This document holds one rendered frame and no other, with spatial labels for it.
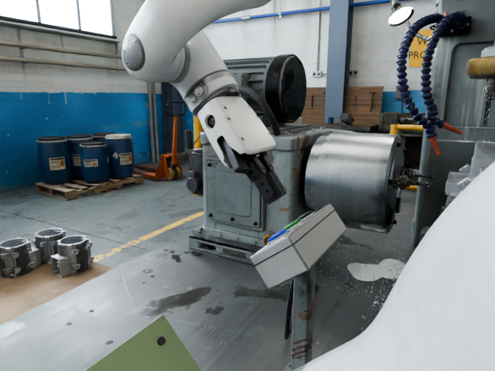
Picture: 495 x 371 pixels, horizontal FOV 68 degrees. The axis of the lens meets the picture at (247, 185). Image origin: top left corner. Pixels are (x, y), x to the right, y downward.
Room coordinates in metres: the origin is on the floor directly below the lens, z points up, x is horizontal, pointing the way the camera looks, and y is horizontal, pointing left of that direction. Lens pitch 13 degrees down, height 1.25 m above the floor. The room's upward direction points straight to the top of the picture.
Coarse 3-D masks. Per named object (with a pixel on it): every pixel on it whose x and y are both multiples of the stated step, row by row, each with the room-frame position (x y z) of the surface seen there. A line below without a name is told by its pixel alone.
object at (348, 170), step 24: (336, 144) 0.90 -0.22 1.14; (360, 144) 0.88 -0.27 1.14; (384, 144) 0.85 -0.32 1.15; (312, 168) 0.90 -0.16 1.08; (336, 168) 0.86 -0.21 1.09; (360, 168) 0.83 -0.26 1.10; (384, 168) 0.81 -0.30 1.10; (408, 168) 0.93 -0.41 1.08; (312, 192) 0.89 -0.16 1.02; (336, 192) 0.85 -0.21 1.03; (360, 192) 0.82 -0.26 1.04; (384, 192) 0.79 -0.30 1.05; (360, 216) 0.83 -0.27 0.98; (384, 216) 0.80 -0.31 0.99
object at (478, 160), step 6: (480, 144) 0.88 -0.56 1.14; (486, 144) 0.89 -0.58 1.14; (492, 144) 0.88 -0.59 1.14; (474, 150) 0.88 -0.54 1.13; (480, 150) 0.80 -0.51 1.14; (486, 150) 0.79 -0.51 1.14; (492, 150) 0.78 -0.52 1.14; (474, 156) 0.83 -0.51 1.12; (480, 156) 0.79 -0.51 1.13; (486, 156) 0.79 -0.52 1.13; (492, 156) 0.78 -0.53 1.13; (474, 162) 0.80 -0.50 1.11; (480, 162) 0.79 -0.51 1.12; (486, 162) 0.79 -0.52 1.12; (492, 162) 0.78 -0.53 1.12; (474, 168) 0.80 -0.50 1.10; (474, 174) 0.80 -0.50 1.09
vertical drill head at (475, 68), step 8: (488, 48) 0.83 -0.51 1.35; (488, 56) 0.79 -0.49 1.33; (472, 64) 0.83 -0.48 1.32; (480, 64) 0.80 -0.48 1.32; (488, 64) 0.79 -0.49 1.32; (472, 72) 0.83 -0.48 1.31; (480, 72) 0.80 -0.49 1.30; (488, 72) 0.79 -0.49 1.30; (488, 80) 0.80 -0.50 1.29; (488, 88) 0.80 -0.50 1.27; (488, 96) 0.80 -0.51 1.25; (488, 104) 0.80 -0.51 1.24; (488, 112) 0.80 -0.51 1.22
